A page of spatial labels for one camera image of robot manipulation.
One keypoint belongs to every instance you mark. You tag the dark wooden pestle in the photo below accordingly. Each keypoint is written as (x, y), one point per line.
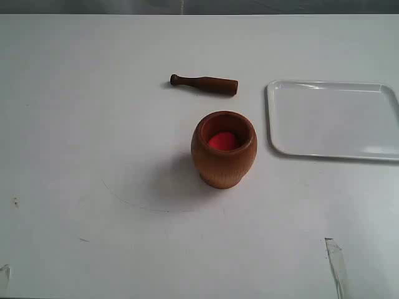
(207, 84)

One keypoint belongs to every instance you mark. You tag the wooden mortar cup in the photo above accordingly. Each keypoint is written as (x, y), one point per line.
(223, 169)

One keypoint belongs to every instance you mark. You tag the red ball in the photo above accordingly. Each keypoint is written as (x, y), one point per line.
(224, 141)

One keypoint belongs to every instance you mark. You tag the white rectangular tray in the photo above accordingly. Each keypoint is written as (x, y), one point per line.
(338, 120)

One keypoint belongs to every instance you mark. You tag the clear tape strip right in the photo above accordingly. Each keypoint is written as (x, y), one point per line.
(337, 266)

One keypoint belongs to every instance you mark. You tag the clear tape piece left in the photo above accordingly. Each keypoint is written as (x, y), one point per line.
(4, 276)

